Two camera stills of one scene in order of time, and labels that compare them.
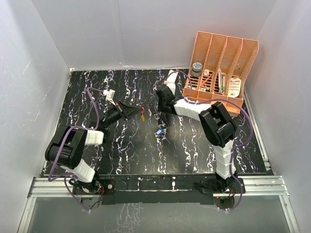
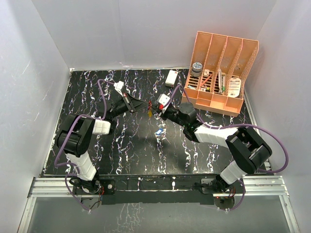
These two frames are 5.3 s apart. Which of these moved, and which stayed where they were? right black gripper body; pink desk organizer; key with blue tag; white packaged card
Moved: right black gripper body
Stayed: pink desk organizer; key with blue tag; white packaged card
